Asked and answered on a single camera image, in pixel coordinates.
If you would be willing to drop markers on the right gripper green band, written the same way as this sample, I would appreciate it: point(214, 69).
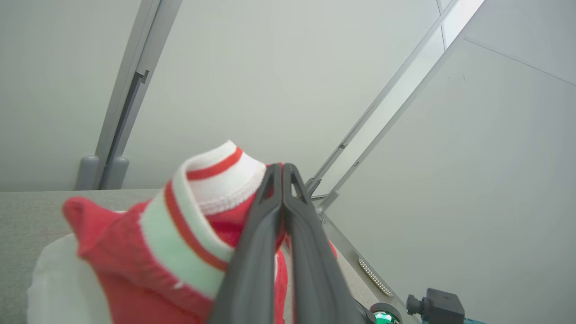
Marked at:
point(386, 317)

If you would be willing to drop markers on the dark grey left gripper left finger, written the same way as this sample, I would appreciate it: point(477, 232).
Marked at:
point(252, 270)

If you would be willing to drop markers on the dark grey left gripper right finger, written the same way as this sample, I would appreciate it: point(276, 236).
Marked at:
point(315, 279)

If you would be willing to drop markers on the red Bulls 23 jersey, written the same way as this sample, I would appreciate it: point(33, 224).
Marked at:
point(135, 261)

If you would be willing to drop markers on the white perforated strip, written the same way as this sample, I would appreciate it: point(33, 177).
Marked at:
point(375, 276)

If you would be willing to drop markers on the grey aluminium frame rail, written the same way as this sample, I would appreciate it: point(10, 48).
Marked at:
point(356, 164)
point(342, 145)

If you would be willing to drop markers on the grey aluminium post with slot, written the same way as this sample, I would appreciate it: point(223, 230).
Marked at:
point(130, 90)

